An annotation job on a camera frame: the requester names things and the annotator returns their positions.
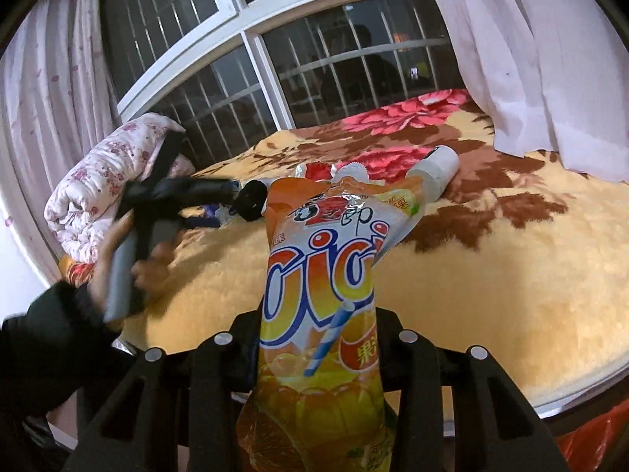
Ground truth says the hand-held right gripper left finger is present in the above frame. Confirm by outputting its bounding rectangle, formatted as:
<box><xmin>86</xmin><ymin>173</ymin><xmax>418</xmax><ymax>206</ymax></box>
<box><xmin>64</xmin><ymin>309</ymin><xmax>261</xmax><ymax>472</ymax></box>

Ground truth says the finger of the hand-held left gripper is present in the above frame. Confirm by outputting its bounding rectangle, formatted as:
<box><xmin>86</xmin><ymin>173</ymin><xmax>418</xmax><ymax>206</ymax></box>
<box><xmin>194</xmin><ymin>177</ymin><xmax>237</xmax><ymax>206</ymax></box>
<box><xmin>179</xmin><ymin>214</ymin><xmax>223</xmax><ymax>231</ymax></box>

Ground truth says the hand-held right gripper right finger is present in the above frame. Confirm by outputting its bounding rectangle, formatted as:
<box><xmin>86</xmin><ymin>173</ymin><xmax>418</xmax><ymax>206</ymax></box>
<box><xmin>375</xmin><ymin>307</ymin><xmax>571</xmax><ymax>472</ymax></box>

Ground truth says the black round container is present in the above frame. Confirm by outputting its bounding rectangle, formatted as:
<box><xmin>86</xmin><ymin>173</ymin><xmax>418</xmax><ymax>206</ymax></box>
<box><xmin>235</xmin><ymin>180</ymin><xmax>269</xmax><ymax>222</ymax></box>

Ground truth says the orange jelly drink pouch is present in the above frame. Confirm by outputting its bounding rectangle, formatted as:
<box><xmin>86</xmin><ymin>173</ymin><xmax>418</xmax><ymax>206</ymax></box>
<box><xmin>236</xmin><ymin>161</ymin><xmax>426</xmax><ymax>472</ymax></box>

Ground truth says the white plastic bottle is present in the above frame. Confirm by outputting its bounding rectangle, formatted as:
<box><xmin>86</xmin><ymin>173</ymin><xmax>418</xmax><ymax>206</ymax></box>
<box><xmin>407</xmin><ymin>145</ymin><xmax>461</xmax><ymax>202</ymax></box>

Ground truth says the person's left forearm black sleeve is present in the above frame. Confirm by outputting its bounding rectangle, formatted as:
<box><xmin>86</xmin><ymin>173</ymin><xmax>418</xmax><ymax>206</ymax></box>
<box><xmin>0</xmin><ymin>279</ymin><xmax>129</xmax><ymax>472</ymax></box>

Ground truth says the person's left hand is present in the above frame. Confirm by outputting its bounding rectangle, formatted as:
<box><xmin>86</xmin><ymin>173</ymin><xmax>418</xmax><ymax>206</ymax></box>
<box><xmin>92</xmin><ymin>215</ymin><xmax>174</xmax><ymax>308</ymax></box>

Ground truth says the folded floral quilt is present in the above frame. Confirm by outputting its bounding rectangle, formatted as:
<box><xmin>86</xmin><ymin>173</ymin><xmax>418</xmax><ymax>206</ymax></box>
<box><xmin>44</xmin><ymin>112</ymin><xmax>197</xmax><ymax>264</ymax></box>

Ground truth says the red white wrapper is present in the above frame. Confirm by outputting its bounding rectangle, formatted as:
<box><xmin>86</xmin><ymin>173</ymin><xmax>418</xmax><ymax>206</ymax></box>
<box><xmin>294</xmin><ymin>160</ymin><xmax>341</xmax><ymax>184</ymax></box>

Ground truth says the yellow floral plush blanket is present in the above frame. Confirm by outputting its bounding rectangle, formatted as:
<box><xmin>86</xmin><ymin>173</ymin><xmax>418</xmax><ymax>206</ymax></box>
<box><xmin>59</xmin><ymin>88</ymin><xmax>629</xmax><ymax>408</ymax></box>

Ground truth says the pink floral curtain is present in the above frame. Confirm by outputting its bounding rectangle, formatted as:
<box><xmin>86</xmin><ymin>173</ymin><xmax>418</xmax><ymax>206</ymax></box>
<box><xmin>0</xmin><ymin>0</ymin><xmax>121</xmax><ymax>283</ymax></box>

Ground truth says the white framed barred window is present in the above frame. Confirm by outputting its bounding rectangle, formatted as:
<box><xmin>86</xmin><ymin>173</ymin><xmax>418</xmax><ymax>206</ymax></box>
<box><xmin>98</xmin><ymin>0</ymin><xmax>467</xmax><ymax>169</ymax></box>

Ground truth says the plain white curtain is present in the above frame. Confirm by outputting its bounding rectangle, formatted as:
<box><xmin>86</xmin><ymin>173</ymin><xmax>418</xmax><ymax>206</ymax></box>
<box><xmin>412</xmin><ymin>0</ymin><xmax>629</xmax><ymax>184</ymax></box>

